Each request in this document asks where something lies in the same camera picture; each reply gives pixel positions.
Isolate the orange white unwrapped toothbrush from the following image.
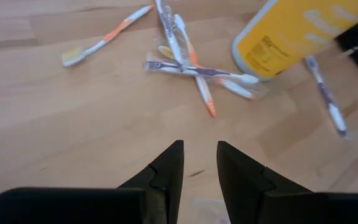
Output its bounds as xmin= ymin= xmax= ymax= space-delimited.
xmin=61 ymin=4 xmax=155 ymax=68

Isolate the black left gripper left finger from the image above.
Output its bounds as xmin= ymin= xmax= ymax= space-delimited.
xmin=0 ymin=139 xmax=185 ymax=224

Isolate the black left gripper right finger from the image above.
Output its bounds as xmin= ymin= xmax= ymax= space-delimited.
xmin=216 ymin=140 xmax=358 ymax=224

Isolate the yellow disinfecting wipes canister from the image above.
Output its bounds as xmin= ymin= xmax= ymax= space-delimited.
xmin=231 ymin=0 xmax=358 ymax=82

